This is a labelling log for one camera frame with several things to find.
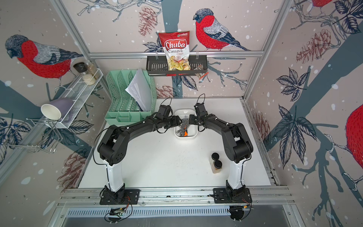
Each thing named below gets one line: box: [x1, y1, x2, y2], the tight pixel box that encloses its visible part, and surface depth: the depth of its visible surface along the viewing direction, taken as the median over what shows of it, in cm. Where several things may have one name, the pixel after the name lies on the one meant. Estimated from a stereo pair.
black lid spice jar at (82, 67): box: [72, 61, 96, 86], surface depth 83 cm
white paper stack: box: [124, 68, 153, 112], surface depth 97 cm
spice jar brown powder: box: [211, 159, 223, 174], surface depth 78 cm
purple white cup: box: [40, 97, 75, 121], surface depth 64 cm
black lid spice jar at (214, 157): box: [209, 152, 220, 166], surface depth 80 cm
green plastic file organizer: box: [104, 69, 158, 126], surface depth 106 cm
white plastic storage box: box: [174, 108, 198, 139], surface depth 102 cm
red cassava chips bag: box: [158, 30, 191, 71], surface depth 84 cm
